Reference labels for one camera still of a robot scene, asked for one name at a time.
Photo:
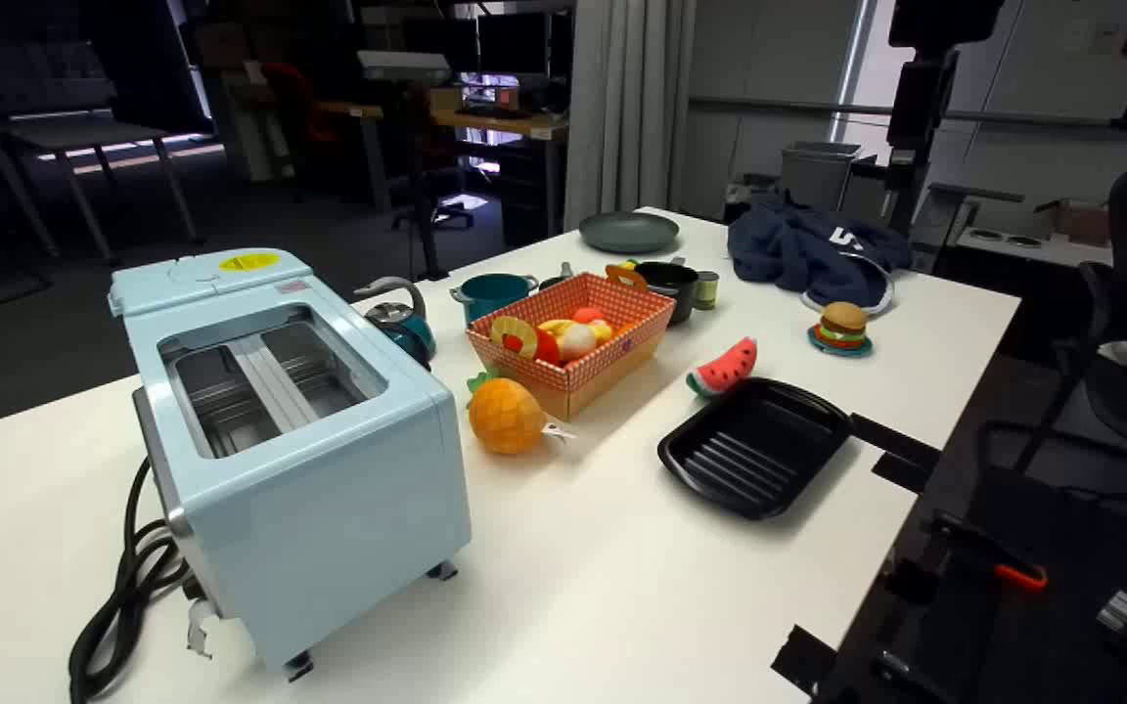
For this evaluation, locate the toy squishy pineapple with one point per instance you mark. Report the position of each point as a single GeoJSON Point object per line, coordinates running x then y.
{"type": "Point", "coordinates": [507, 417]}

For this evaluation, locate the pale yellow plush toy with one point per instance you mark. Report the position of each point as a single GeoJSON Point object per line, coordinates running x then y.
{"type": "Point", "coordinates": [574, 340]}

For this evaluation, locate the red plush toy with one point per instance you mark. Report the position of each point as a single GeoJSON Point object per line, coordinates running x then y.
{"type": "Point", "coordinates": [548, 349]}

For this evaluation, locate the orange checkered cardboard box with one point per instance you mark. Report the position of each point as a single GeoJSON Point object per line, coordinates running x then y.
{"type": "Point", "coordinates": [587, 371]}

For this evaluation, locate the orange plush toy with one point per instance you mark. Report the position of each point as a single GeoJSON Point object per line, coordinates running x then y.
{"type": "Point", "coordinates": [601, 324]}

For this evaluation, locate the peach half plush toy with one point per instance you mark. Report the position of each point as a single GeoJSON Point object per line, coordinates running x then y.
{"type": "Point", "coordinates": [514, 339]}

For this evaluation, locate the teal toy pot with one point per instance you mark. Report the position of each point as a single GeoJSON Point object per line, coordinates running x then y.
{"type": "Point", "coordinates": [490, 296]}

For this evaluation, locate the small yellow orange toy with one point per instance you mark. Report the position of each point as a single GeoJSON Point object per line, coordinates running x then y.
{"type": "Point", "coordinates": [623, 275]}

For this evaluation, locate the small green toy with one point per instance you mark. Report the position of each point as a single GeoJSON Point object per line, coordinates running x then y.
{"type": "Point", "coordinates": [705, 289]}

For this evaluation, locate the teal toy kettle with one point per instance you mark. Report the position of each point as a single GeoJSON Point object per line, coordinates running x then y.
{"type": "Point", "coordinates": [405, 334]}

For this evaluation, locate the watermelon slice toy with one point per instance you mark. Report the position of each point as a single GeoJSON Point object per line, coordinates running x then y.
{"type": "Point", "coordinates": [727, 369]}

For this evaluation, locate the toy burger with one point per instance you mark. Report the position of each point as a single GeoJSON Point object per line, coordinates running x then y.
{"type": "Point", "coordinates": [842, 323]}

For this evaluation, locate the grey box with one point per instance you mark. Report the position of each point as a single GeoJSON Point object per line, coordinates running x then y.
{"type": "Point", "coordinates": [822, 177]}

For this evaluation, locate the black bowl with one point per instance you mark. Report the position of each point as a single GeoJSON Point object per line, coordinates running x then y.
{"type": "Point", "coordinates": [666, 275]}

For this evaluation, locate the black grill pan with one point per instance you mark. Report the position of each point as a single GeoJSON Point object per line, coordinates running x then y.
{"type": "Point", "coordinates": [752, 452]}

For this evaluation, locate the wooden background desk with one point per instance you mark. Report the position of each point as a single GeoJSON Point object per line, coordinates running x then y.
{"type": "Point", "coordinates": [511, 128]}

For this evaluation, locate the dark blue cloth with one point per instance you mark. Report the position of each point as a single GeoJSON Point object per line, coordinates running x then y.
{"type": "Point", "coordinates": [783, 254]}

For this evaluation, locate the background monitor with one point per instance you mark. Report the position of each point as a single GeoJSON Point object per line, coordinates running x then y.
{"type": "Point", "coordinates": [490, 91]}

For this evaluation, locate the light blue toaster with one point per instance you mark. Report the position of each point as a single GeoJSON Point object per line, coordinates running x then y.
{"type": "Point", "coordinates": [332, 508]}

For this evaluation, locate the silver metal bowl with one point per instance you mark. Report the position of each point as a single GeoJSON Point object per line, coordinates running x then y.
{"type": "Point", "coordinates": [877, 296]}

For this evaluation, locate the black table clamp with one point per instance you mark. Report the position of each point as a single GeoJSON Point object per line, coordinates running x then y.
{"type": "Point", "coordinates": [807, 657]}

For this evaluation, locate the background bench table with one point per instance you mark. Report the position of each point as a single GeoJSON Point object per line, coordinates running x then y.
{"type": "Point", "coordinates": [96, 137]}

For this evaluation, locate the black camera stand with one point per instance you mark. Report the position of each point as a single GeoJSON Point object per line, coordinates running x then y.
{"type": "Point", "coordinates": [917, 104]}

